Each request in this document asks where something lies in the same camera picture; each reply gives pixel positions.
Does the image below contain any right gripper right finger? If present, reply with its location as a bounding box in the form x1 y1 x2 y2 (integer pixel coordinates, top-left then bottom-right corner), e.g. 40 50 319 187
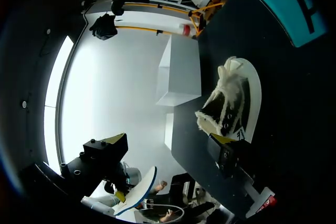
208 133 240 180

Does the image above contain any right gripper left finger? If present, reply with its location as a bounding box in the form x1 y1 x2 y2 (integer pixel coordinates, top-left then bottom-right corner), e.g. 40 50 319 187
60 133 129 196

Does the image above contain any person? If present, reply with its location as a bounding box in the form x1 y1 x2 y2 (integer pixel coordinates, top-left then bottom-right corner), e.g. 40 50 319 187
153 173 218 223

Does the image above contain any teal box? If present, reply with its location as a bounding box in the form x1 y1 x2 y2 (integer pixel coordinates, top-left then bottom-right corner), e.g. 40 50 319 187
227 0 329 48

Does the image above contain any black shoe with white fleece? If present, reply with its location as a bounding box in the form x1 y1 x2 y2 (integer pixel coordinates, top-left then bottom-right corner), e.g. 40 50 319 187
194 56 263 144

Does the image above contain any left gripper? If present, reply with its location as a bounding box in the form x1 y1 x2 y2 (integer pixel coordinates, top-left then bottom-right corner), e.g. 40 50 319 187
103 166 131 204

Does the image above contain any white shoebox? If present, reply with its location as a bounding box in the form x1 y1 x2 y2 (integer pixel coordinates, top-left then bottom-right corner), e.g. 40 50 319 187
155 34 202 107

